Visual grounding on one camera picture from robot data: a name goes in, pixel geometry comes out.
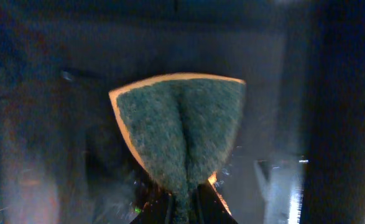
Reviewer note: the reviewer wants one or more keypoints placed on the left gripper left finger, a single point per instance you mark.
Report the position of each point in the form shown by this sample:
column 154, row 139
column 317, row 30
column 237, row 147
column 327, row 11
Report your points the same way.
column 154, row 206

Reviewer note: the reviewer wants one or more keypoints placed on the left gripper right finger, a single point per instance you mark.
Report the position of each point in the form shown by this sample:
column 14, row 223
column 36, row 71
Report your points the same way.
column 209, row 208

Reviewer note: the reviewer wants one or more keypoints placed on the green yellow sponge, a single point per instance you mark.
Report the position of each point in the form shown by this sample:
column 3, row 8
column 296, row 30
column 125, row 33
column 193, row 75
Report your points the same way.
column 180, row 128

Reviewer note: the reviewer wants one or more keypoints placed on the black rectangular tray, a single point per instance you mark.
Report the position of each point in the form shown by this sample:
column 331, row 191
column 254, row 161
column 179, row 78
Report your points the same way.
column 298, row 157

